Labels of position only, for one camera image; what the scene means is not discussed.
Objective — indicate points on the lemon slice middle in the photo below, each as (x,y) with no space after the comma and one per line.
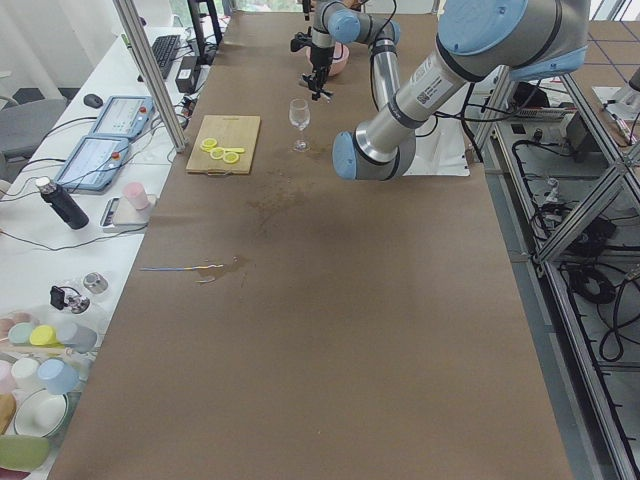
(218,153)

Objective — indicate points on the glass oil dispenser bottle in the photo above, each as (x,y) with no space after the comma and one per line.
(68,298)

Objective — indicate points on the black computer mouse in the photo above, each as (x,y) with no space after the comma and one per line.
(93,101)

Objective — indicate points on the pink plastic cup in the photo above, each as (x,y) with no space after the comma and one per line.
(136,195)

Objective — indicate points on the white bowl green rim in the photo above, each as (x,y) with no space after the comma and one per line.
(41,414)

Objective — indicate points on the aluminium frame post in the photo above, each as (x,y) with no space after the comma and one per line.
(150,71)

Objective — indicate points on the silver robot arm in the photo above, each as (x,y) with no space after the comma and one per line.
(333,22)
(534,39)

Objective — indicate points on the white kitchen scale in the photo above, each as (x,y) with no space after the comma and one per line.
(119,215)

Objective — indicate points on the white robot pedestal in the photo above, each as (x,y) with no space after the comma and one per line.
(440,150)

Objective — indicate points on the teach pendant near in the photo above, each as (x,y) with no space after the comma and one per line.
(93,164)

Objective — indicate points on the bamboo cutting board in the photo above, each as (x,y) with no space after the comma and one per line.
(231,131)

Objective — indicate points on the lemon slice near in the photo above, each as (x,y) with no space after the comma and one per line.
(231,158)

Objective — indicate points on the steel jigger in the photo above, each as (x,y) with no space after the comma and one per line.
(316,86)

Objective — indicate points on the lemon slice far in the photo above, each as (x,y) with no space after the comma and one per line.
(208,144)

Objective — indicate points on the cup rack with cups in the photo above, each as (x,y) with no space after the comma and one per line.
(55,356)

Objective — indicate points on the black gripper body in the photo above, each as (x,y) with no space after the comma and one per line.
(318,58)

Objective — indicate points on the teach pendant far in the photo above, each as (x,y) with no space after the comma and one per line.
(123,116)

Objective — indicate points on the black keyboard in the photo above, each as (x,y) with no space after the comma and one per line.
(164,49)

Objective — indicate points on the black water bottle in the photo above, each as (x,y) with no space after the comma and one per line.
(62,203)

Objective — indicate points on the lemon slice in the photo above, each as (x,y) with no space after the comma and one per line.
(218,153)
(231,158)
(208,144)

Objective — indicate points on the teach pendant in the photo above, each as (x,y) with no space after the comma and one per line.
(93,164)
(123,116)

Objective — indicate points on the pink bowl of ice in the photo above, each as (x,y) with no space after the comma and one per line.
(340,56)

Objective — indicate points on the clear wine glass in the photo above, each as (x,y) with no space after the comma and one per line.
(299,117)

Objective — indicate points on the grey office chair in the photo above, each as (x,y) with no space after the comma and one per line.
(23,128)

